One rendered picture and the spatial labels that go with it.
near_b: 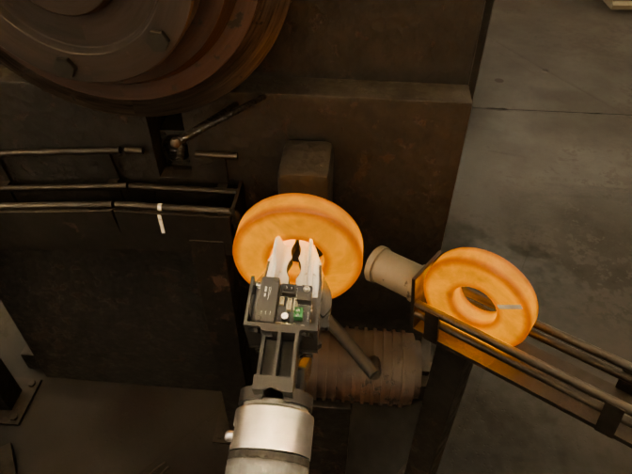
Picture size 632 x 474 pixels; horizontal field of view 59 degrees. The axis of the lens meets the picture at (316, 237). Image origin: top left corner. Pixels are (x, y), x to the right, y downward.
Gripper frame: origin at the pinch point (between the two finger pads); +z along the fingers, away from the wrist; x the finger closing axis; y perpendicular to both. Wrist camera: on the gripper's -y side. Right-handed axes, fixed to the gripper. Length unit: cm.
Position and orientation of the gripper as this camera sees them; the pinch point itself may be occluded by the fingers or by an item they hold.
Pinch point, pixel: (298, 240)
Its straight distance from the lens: 65.1
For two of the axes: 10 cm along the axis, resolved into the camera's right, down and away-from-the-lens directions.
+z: 0.9, -8.5, 5.1
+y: 0.0, -5.1, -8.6
